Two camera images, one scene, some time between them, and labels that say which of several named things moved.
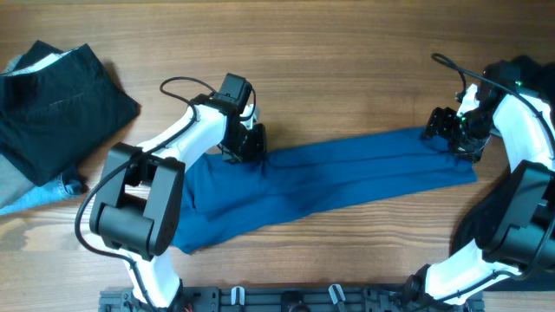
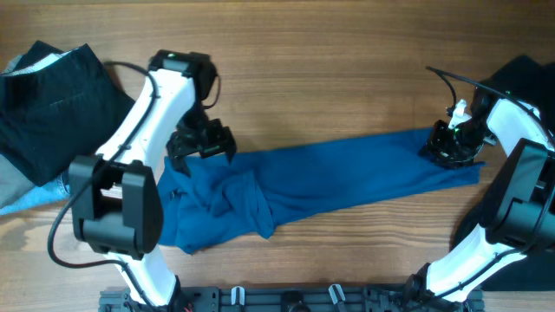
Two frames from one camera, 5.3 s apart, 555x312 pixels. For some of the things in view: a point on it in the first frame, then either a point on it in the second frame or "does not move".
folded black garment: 55,106 does not move
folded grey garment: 13,183 does not move
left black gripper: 246,145 → 201,147
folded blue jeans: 69,183 does not move
